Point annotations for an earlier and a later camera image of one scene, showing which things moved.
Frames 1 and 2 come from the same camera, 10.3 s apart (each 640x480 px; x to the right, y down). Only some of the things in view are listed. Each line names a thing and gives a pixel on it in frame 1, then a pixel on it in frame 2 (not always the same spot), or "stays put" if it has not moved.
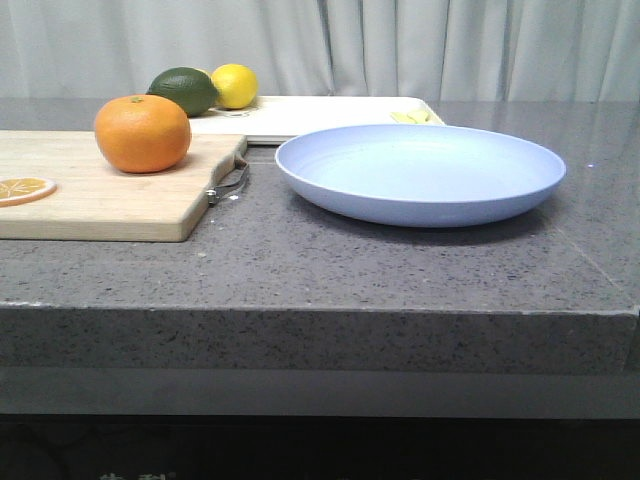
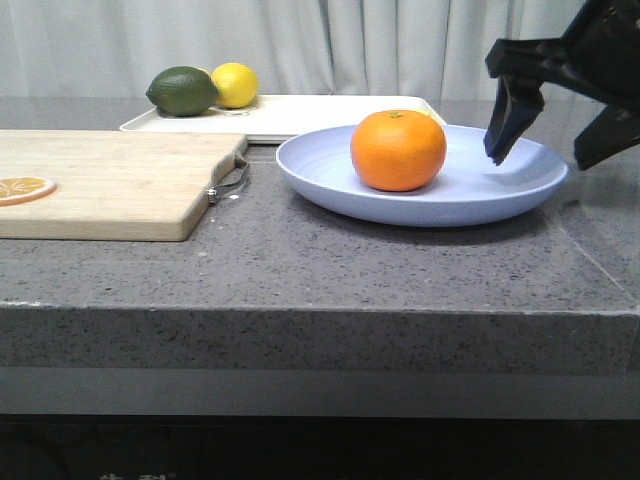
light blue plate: x=420 y=175 stays put
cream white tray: x=274 y=120 stays put
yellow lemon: x=236 y=85 stays put
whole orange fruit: x=142 y=133 -> x=399 y=150
